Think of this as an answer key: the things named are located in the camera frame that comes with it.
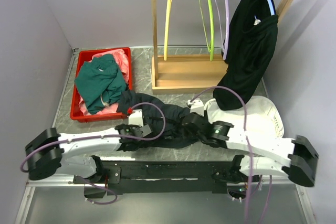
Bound dark navy shorts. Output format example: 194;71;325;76
117;90;200;149

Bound purple hanger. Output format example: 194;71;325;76
214;0;229;61

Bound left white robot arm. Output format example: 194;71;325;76
25;124;154;183

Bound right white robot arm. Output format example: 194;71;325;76
182;113;319;187

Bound green hanger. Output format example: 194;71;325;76
198;0;215;61

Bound yellow hanger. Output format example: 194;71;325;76
163;0;172;61

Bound wooden clothes rack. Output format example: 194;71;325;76
151;0;293;94

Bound green garment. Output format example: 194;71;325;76
74;54;129;115

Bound pink garment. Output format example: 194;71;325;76
78;48;131;116

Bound black hanging garment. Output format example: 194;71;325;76
213;0;278;111

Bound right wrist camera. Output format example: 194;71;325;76
187;98;204;116

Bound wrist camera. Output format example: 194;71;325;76
187;98;204;116
128;108;144;127

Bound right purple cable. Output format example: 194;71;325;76
193;86;274;224

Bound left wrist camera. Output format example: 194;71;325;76
128;108;144;127

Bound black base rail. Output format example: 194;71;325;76
72;159;260;200

